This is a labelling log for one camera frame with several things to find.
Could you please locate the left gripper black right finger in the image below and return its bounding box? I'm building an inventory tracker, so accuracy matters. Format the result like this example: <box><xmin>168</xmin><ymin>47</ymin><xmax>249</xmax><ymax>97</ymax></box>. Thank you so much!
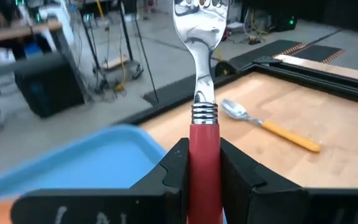
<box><xmin>220</xmin><ymin>137</ymin><xmax>358</xmax><ymax>224</ymax></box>

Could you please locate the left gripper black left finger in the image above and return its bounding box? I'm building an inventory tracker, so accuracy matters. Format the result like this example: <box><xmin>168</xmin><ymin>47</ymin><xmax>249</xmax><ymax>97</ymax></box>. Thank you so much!
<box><xmin>10</xmin><ymin>137</ymin><xmax>190</xmax><ymax>224</ymax></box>

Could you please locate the spoon with yellow handle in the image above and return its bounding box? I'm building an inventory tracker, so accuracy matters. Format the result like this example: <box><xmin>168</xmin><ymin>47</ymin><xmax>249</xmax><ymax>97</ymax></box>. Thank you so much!
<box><xmin>220</xmin><ymin>98</ymin><xmax>321</xmax><ymax>154</ymax></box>

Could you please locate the fork with red handle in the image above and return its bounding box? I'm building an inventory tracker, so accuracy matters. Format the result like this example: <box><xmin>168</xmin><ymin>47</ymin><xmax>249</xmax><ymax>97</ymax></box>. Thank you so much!
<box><xmin>172</xmin><ymin>0</ymin><xmax>231</xmax><ymax>224</ymax></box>

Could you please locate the blue plastic tray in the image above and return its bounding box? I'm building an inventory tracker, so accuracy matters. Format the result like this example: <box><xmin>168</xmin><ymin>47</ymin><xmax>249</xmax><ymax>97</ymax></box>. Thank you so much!
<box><xmin>0</xmin><ymin>124</ymin><xmax>168</xmax><ymax>205</ymax></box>

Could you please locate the black floor box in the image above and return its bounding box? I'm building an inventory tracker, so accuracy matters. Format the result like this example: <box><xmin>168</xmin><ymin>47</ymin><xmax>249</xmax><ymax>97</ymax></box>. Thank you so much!
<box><xmin>13</xmin><ymin>52</ymin><xmax>86</xmax><ymax>119</ymax></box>

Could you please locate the black mat with orange stripes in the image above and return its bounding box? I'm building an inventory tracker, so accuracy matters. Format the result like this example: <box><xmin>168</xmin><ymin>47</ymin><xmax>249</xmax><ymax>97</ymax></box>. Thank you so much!
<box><xmin>291</xmin><ymin>44</ymin><xmax>345</xmax><ymax>65</ymax></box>
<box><xmin>227</xmin><ymin>39</ymin><xmax>306</xmax><ymax>72</ymax></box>

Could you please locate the black device with green light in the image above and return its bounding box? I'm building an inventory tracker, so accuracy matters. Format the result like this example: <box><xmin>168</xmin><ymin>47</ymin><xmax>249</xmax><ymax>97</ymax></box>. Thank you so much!
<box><xmin>272</xmin><ymin>12</ymin><xmax>299</xmax><ymax>33</ymax></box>

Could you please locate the wooden table top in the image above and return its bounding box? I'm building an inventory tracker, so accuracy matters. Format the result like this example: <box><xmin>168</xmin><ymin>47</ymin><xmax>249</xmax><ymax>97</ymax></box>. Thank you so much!
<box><xmin>0</xmin><ymin>19</ymin><xmax>63</xmax><ymax>43</ymax></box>

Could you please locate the yellow floor cable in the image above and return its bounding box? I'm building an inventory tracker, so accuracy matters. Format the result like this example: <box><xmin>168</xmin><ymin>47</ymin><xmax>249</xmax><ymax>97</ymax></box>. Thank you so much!
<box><xmin>94</xmin><ymin>0</ymin><xmax>127</xmax><ymax>93</ymax></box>

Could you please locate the black aluminium table frame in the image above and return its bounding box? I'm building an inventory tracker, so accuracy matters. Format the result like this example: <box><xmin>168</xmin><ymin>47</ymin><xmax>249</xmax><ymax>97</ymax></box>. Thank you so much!
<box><xmin>113</xmin><ymin>55</ymin><xmax>358</xmax><ymax>126</ymax></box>

